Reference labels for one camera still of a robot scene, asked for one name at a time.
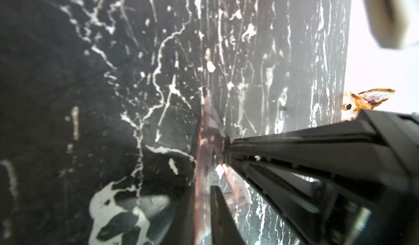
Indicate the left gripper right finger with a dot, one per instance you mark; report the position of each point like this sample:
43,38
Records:
223,227

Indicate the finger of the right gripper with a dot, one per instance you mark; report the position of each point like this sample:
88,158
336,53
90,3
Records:
306,207
301,150

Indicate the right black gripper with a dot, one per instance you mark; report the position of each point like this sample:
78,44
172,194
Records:
378,181

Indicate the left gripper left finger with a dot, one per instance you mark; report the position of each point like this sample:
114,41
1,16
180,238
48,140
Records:
182,229

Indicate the dark pink triangle ruler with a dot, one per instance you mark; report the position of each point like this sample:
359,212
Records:
212,169

